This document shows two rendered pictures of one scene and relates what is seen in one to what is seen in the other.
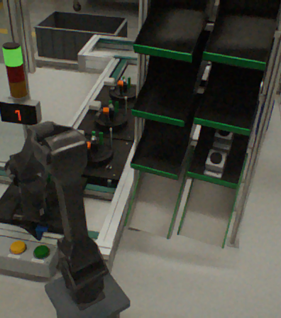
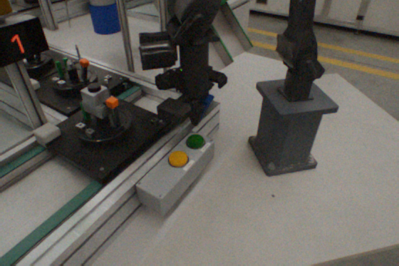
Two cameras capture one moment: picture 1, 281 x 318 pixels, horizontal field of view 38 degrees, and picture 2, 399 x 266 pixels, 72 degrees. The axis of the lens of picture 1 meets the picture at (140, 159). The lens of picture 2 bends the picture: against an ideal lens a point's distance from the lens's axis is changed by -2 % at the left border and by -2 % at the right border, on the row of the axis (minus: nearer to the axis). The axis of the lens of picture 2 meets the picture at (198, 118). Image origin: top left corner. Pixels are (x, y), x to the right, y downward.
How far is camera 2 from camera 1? 0.99 m
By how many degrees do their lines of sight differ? 52
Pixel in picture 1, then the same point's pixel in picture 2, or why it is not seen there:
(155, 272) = (224, 105)
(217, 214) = (227, 34)
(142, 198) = not seen: hidden behind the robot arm
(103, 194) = (132, 96)
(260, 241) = not seen: hidden behind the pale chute
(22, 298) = (217, 194)
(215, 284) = (248, 83)
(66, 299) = (301, 104)
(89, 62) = not seen: outside the picture
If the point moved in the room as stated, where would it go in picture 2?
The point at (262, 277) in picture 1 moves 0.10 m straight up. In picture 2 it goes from (249, 67) to (252, 45)
